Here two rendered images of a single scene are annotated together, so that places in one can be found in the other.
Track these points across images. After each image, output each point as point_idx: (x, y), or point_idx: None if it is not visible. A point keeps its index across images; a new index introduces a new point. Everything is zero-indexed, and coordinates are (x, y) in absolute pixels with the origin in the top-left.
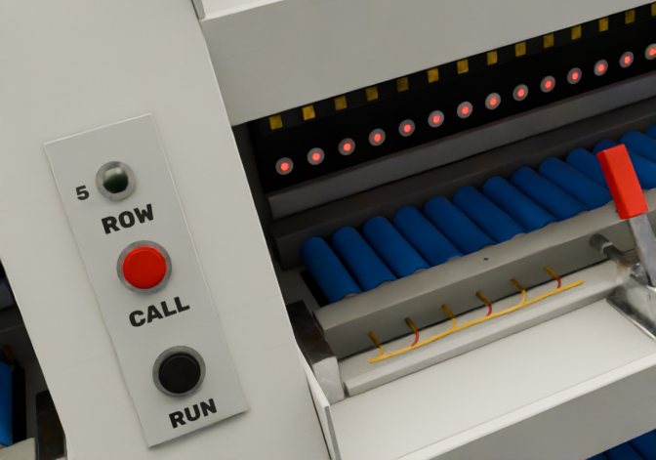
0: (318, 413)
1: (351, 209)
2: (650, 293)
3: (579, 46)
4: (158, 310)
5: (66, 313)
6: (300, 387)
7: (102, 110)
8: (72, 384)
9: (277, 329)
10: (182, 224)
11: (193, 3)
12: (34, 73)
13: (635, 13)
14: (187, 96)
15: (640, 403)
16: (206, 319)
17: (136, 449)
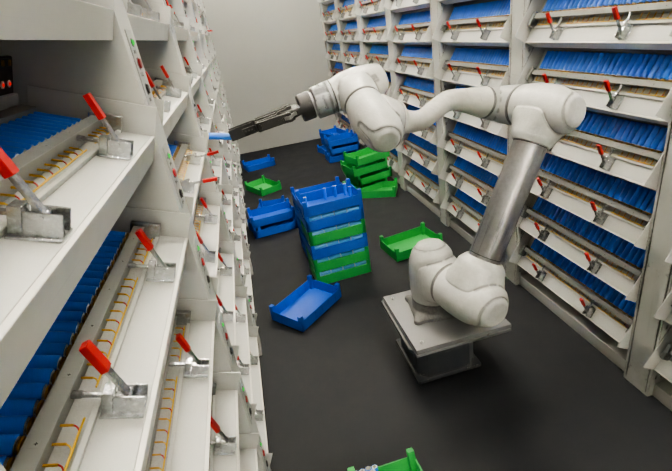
0: (204, 135)
1: None
2: (203, 130)
3: None
4: (198, 120)
5: (196, 119)
6: (202, 132)
7: (191, 97)
8: (198, 127)
9: (200, 125)
10: (196, 111)
11: (190, 87)
12: (189, 92)
13: None
14: (192, 97)
15: (207, 143)
16: (199, 122)
17: (201, 136)
